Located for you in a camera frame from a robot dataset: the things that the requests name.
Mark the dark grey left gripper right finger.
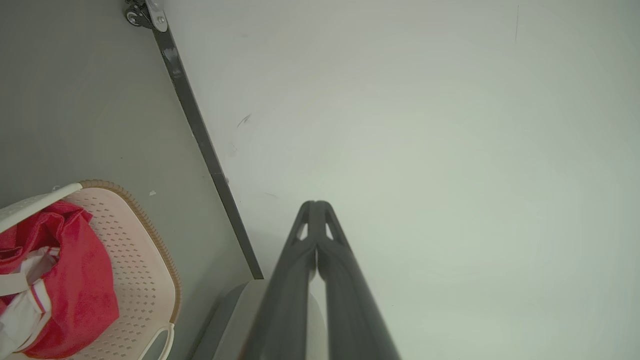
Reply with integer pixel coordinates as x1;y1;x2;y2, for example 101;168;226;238
315;201;402;360

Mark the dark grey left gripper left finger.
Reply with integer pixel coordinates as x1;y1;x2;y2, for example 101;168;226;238
239;201;318;360

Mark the red and white garment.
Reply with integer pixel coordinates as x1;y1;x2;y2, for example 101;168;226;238
0;201;121;359

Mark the cream perforated laundry basket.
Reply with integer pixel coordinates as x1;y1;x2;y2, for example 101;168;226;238
0;180;182;360

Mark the black baseboard strip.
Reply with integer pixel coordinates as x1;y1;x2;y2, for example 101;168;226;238
151;25;265;281

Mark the silver metal partition foot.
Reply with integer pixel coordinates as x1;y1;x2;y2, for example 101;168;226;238
145;0;169;33

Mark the black caster wheel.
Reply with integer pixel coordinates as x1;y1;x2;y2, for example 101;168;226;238
125;0;151;28

